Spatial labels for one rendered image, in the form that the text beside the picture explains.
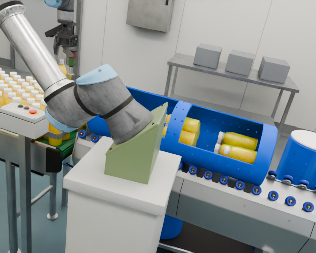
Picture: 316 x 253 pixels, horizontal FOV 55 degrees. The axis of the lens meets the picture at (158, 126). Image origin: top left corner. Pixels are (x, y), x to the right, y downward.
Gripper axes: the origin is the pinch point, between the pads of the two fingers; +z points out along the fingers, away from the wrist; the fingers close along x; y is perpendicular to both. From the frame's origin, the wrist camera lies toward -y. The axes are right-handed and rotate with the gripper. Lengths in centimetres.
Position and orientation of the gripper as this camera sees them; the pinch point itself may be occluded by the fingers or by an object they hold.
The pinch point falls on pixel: (59, 60)
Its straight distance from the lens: 162.9
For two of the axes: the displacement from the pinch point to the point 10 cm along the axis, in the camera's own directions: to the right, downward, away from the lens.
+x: 3.2, -3.4, 8.8
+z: -1.6, 9.0, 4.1
